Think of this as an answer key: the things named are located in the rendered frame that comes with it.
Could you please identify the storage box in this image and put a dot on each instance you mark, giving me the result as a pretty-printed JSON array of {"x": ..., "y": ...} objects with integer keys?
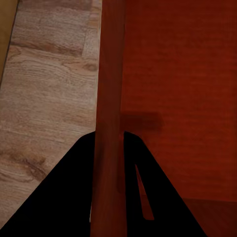
[{"x": 168, "y": 74}]

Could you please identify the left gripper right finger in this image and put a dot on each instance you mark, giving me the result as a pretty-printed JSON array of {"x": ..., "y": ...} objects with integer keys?
[{"x": 172, "y": 217}]

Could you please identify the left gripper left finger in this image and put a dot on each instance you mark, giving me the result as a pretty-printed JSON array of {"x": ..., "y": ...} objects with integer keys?
[{"x": 61, "y": 205}]

